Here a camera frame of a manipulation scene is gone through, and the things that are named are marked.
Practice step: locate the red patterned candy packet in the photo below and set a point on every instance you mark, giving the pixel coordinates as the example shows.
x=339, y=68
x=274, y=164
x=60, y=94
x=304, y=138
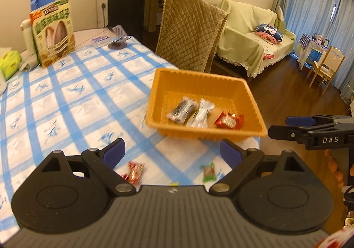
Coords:
x=135, y=171

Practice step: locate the quilted tan chair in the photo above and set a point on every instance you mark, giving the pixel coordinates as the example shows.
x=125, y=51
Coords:
x=189, y=34

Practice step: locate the white thermos bottle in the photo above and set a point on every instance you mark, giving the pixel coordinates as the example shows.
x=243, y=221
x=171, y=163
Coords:
x=29, y=56

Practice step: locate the blue curtain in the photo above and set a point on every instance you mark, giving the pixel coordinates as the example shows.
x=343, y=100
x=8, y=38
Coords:
x=332, y=19

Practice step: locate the black cabinet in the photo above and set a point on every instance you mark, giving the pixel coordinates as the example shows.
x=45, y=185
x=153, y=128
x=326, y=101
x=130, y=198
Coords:
x=127, y=13

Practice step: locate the green tissue pack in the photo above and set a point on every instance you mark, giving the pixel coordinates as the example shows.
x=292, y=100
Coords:
x=10, y=62

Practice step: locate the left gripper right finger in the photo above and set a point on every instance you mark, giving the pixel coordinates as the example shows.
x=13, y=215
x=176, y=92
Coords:
x=244, y=165

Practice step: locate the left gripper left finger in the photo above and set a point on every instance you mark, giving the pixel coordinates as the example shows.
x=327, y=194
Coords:
x=103, y=161

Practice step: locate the blue white checkered tablecloth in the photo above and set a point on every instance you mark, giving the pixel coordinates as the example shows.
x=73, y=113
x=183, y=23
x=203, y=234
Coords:
x=89, y=99

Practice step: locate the person right hand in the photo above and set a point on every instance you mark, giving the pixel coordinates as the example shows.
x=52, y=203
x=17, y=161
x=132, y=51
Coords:
x=334, y=169

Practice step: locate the blue patterned cushion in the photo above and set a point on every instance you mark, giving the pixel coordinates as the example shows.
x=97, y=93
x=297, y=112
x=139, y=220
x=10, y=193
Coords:
x=269, y=33

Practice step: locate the side table with cloth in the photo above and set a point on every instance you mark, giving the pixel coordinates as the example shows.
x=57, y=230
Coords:
x=305, y=46

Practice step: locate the small wooden chair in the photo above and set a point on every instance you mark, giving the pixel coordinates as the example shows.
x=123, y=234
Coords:
x=327, y=66

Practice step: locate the small blue white box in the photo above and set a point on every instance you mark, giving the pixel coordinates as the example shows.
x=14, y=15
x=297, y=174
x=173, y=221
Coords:
x=101, y=41

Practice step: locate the phone stand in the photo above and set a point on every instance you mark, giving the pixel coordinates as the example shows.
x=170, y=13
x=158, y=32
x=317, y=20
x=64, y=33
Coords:
x=121, y=38

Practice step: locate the red date snack packet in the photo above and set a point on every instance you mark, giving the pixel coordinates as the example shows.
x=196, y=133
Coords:
x=229, y=121

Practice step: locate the orange plastic basket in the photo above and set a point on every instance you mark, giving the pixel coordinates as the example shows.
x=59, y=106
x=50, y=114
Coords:
x=228, y=94

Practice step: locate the green covered sofa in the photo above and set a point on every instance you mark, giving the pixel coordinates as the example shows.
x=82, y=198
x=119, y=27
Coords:
x=239, y=45

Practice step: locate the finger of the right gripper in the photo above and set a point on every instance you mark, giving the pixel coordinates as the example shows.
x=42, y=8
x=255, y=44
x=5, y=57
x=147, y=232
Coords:
x=288, y=133
x=300, y=120

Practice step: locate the clear black seed packet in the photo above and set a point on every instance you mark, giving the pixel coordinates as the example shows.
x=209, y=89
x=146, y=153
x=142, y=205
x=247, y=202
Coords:
x=182, y=111

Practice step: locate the sunflower seed box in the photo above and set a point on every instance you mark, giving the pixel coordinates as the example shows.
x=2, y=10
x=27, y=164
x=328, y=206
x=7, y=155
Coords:
x=52, y=29

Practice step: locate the silver foil pouch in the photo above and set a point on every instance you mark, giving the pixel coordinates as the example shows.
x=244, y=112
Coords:
x=200, y=118

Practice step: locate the yellow green candy packet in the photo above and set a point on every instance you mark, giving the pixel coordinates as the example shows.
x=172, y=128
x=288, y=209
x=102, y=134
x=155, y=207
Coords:
x=174, y=184

